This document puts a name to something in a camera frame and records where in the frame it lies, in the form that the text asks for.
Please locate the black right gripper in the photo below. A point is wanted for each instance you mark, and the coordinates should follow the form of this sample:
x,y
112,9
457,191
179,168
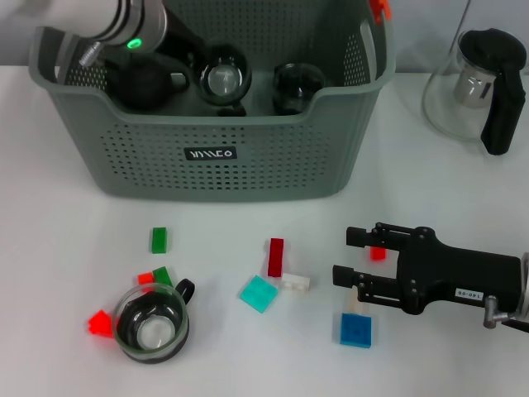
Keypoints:
x,y
454,277

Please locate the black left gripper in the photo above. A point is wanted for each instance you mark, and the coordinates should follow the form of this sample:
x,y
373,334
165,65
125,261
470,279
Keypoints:
x,y
182,41

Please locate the glass teacup with black sleeve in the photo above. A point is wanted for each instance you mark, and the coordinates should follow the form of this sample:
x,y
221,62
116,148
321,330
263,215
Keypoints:
x,y
231,111
136,310
297,89
225,78

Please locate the small green toy brick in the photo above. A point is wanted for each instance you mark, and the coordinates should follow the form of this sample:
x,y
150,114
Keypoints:
x,y
162,276

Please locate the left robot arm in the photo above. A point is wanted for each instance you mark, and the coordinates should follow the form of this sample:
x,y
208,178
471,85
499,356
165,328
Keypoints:
x,y
124,20

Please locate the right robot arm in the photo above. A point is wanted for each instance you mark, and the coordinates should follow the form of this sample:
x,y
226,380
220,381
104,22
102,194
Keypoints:
x,y
525,289

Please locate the grey perforated plastic storage bin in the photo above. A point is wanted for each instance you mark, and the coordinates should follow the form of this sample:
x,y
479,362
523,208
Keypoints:
x,y
268,165

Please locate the small red square brick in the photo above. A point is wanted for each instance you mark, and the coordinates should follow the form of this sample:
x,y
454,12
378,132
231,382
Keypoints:
x,y
378,254

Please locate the translucent white toy brick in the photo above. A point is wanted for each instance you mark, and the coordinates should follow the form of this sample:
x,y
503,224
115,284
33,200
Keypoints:
x,y
354,306

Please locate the black clay teapot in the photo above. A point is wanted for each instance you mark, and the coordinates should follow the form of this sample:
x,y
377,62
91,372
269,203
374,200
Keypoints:
x,y
140,87

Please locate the blue square toy brick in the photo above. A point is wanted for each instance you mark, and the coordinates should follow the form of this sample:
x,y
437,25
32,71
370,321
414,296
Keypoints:
x,y
356,329

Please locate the long dark red toy brick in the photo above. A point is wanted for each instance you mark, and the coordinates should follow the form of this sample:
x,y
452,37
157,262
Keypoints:
x,y
276,256

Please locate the teal flat square brick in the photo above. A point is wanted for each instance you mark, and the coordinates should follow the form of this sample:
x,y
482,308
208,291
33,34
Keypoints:
x,y
258,293

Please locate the long green toy brick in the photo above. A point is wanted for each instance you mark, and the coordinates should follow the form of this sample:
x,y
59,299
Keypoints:
x,y
159,240

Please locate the small red sloped brick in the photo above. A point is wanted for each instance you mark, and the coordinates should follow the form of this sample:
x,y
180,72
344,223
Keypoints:
x,y
145,278

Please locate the large red sloped brick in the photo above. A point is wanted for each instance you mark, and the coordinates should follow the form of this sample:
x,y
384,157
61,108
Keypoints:
x,y
99,324

